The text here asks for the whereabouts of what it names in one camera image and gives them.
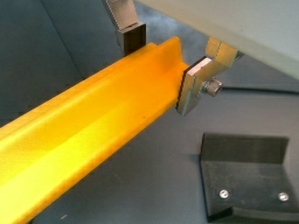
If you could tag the gripper black padded left finger 1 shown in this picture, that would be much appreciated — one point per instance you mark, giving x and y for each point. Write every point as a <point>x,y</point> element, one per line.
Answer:
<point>130,27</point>

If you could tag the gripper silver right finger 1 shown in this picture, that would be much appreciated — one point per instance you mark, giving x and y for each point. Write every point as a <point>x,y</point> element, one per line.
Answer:
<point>198,80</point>

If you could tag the black L-shaped fixture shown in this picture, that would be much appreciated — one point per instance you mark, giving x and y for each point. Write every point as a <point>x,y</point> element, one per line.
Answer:
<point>246,187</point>

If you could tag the yellow star prism object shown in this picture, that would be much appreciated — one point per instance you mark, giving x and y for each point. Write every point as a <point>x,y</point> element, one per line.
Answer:
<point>55,144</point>

